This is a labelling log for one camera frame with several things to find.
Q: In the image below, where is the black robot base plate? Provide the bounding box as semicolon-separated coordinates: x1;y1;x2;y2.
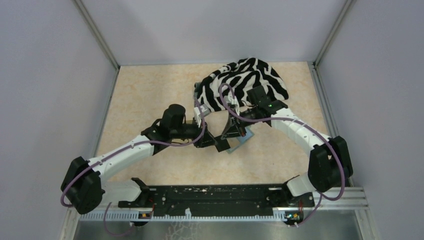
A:
118;183;315;217

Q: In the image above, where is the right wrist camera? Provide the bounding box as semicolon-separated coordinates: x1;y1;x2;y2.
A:
224;95;240;116

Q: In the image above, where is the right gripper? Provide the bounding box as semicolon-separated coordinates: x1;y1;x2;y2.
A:
220;106;259;140

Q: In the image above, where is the zebra striped cloth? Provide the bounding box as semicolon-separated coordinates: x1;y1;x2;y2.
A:
193;57;289;112

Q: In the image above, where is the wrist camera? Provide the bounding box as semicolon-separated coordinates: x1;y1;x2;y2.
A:
193;104;211;128
224;95;240;116

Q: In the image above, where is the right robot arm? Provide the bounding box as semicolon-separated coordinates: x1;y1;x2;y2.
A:
218;83;353;206

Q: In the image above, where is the black credit card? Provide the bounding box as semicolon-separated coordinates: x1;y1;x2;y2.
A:
214;136;231;153

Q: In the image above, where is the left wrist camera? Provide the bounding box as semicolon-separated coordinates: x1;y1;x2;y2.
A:
193;104;211;128

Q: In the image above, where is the white slotted cable duct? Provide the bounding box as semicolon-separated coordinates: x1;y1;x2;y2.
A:
79;209;288;222

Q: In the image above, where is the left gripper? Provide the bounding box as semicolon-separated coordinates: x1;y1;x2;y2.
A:
171;115;218;148

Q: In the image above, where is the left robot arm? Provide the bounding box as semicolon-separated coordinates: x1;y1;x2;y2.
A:
60;104;216;215

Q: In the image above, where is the aluminium frame rail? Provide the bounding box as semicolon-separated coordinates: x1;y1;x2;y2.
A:
64;184;368;215

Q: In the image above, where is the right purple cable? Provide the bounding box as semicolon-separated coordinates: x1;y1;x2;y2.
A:
218;82;347;228

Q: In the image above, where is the light blue card holder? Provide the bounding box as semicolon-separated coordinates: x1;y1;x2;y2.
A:
226;127;255;154

